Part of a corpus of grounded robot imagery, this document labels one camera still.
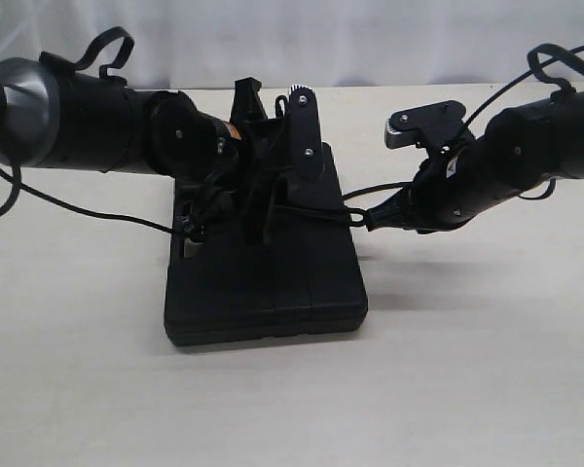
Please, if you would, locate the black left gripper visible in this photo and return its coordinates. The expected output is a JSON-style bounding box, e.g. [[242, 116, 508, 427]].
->
[[194, 77, 297, 245]]

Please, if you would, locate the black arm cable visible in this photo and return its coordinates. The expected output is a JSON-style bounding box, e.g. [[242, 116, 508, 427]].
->
[[0, 26, 186, 234], [461, 42, 584, 200]]

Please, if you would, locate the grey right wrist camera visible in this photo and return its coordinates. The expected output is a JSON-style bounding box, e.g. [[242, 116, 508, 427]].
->
[[384, 100, 475, 153]]

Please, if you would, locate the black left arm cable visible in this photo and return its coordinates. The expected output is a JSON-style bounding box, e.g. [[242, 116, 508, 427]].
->
[[0, 26, 186, 234]]

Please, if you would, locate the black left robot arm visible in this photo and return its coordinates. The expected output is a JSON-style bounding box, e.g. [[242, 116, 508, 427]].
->
[[0, 54, 299, 242]]

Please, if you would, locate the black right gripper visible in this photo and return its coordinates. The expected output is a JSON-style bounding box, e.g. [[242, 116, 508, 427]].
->
[[367, 140, 521, 234]]

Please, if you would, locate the white backdrop curtain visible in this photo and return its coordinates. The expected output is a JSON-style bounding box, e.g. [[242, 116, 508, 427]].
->
[[0, 1, 584, 89]]

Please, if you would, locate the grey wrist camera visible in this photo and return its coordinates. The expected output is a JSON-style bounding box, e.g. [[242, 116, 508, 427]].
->
[[384, 100, 475, 153], [286, 85, 324, 182]]

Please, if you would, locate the black plastic carry case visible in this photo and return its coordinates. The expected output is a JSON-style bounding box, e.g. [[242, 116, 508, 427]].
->
[[163, 140, 369, 347]]

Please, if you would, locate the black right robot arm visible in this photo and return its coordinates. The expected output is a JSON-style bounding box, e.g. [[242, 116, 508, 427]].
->
[[366, 90, 584, 234]]

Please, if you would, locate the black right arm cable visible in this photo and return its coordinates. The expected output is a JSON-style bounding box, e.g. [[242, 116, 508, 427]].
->
[[461, 42, 584, 200]]

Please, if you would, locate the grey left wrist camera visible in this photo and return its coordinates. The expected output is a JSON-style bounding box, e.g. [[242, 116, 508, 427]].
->
[[286, 85, 324, 182]]

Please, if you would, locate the black braided rope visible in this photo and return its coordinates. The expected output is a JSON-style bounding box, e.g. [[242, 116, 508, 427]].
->
[[14, 177, 420, 249]]

